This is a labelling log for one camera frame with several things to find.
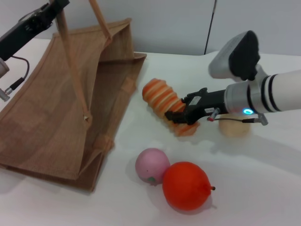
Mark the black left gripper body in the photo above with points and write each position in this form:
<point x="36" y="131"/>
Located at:
<point x="26" y="30"/>

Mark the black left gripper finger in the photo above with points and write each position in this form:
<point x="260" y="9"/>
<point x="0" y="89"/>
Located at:
<point x="60" y="3"/>

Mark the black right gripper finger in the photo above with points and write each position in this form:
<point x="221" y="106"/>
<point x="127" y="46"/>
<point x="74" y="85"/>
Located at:
<point x="184" y="99"/>
<point x="176" y="117"/>

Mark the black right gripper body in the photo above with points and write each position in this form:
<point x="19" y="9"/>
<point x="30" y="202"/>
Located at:
<point x="207" y="103"/>

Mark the orange striped bread loaf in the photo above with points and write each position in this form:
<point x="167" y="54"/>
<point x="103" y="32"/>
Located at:
<point x="162" y="96"/>

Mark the beige round egg yolk pastry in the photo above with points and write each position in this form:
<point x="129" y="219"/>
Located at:
<point x="234" y="129"/>

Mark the brown burlap tote bag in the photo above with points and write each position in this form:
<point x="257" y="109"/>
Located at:
<point x="54" y="122"/>

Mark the pink peach toy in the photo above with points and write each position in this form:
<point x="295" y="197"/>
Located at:
<point x="150" y="164"/>

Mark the red orange fruit toy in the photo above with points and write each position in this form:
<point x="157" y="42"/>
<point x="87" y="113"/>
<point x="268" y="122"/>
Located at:
<point x="185" y="186"/>

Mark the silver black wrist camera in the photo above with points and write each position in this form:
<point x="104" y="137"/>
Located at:
<point x="235" y="56"/>

